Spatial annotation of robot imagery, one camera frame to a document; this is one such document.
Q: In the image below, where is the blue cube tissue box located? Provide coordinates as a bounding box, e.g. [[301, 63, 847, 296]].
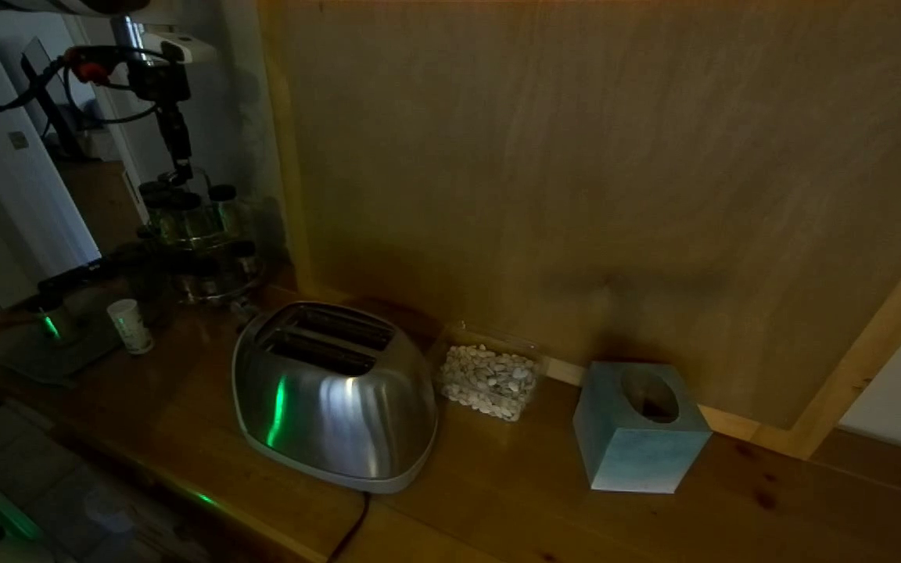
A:
[[574, 359, 712, 498]]

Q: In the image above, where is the white capped spice bottle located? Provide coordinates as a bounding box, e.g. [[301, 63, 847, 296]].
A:
[[103, 296, 155, 358]]

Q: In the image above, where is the dark grey table mat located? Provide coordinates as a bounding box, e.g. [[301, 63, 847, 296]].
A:
[[0, 293, 135, 390]]

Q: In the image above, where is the black toaster power cord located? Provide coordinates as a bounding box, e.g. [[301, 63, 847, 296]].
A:
[[326, 492, 375, 563]]

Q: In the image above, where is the black cable with orange connector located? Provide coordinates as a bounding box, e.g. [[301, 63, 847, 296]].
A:
[[0, 41, 162, 127]]

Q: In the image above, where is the round wire spice rack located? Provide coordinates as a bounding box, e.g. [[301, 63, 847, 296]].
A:
[[135, 172, 265, 311]]

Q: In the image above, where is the stainless steel toaster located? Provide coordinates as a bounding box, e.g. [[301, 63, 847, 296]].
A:
[[228, 300, 442, 498]]

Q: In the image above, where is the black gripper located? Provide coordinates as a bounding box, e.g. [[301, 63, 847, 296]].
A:
[[126, 56, 201, 188]]

